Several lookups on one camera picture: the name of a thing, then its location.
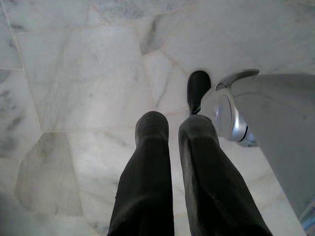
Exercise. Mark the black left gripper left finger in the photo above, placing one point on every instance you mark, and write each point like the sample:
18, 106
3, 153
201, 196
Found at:
145, 172

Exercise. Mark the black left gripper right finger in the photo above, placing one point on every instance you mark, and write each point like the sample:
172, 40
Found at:
209, 177

